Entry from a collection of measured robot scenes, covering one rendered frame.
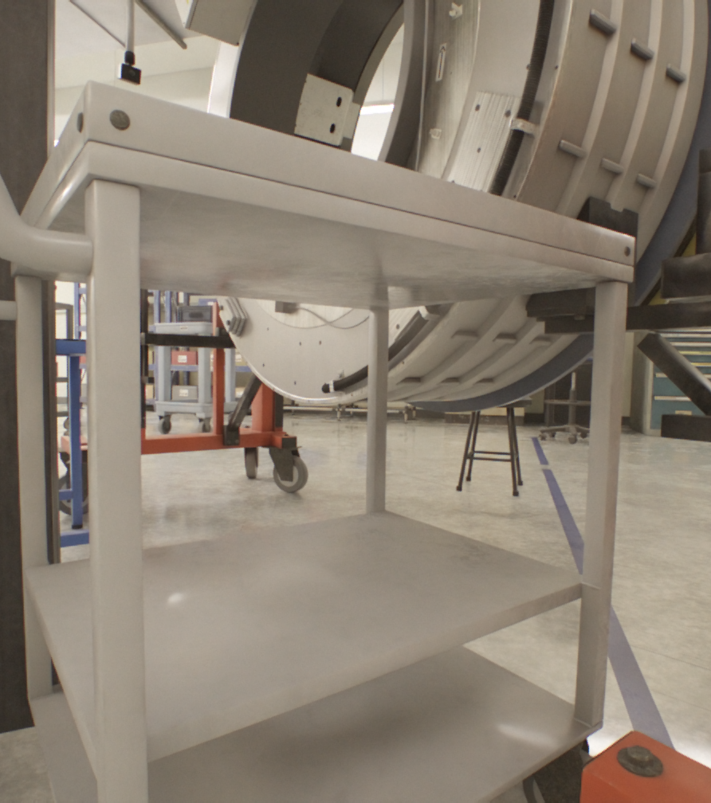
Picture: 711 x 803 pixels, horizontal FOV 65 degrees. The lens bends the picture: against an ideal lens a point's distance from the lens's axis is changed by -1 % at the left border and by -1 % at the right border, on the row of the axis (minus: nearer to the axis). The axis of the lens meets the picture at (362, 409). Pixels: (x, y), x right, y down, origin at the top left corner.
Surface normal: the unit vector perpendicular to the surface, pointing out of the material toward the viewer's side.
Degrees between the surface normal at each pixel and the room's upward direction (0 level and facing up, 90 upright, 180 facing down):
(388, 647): 0
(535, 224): 90
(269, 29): 140
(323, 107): 117
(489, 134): 90
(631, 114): 106
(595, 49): 101
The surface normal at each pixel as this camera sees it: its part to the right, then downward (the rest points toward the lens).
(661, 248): -0.80, 0.03
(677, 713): 0.02, -1.00
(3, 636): 0.44, 0.07
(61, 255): 0.58, 0.29
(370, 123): -0.25, 0.07
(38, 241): 0.63, -0.15
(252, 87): 0.52, 0.51
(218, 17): 0.32, 0.86
